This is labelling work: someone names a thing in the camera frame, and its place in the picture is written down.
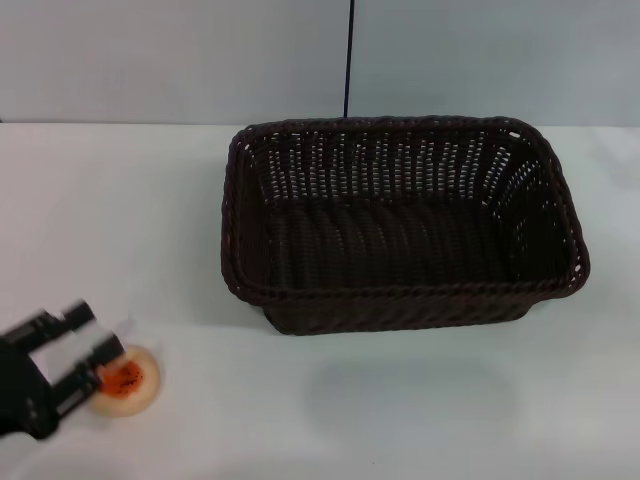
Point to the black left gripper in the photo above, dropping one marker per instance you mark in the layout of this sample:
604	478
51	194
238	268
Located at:
22	395

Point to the round bread with orange topping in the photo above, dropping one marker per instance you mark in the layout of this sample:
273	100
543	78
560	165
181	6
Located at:
131	382

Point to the dark brown woven basket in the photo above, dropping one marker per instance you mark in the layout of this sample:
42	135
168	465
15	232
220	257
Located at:
400	240

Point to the thin black vertical strip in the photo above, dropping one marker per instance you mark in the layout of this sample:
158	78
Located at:
347	60

